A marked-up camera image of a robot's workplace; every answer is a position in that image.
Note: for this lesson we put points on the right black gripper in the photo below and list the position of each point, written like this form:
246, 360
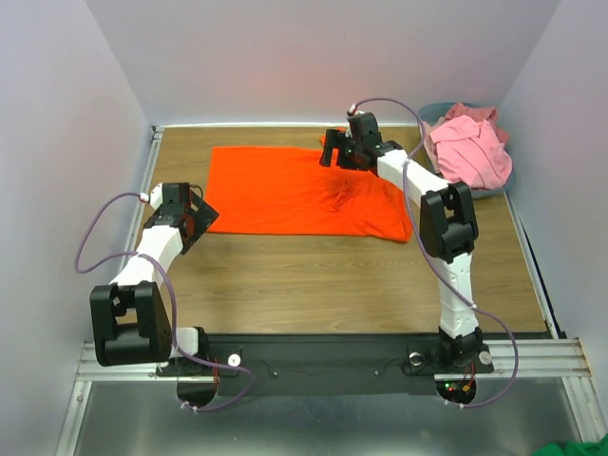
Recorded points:
335, 148

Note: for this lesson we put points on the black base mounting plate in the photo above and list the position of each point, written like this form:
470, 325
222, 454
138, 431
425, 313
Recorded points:
328, 364

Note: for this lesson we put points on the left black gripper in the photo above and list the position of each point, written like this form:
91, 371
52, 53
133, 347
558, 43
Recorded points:
204, 217

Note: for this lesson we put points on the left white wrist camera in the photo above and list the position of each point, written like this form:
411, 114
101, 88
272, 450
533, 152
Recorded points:
153, 198

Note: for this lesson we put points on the aluminium frame rail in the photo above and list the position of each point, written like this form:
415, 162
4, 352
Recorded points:
547, 358

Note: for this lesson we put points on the dusty pink t shirt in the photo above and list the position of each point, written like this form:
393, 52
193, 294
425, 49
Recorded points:
479, 114

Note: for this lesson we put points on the green cloth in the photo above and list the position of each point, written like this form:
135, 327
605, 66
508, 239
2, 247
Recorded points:
573, 449

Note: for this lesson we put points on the right aluminium side rail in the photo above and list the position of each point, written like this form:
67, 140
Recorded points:
547, 311

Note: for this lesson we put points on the orange t shirt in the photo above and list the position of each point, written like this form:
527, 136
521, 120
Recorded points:
264, 190

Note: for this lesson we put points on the teal laundry basket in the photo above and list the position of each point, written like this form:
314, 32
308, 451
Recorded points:
432, 113

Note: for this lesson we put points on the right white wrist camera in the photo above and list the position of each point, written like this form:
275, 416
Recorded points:
353, 110

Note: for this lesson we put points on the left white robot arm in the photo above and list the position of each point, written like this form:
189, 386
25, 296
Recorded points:
129, 320

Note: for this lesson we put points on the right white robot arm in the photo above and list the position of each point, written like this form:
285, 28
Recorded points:
447, 228

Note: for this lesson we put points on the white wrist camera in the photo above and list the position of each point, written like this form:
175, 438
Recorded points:
353, 110
153, 198

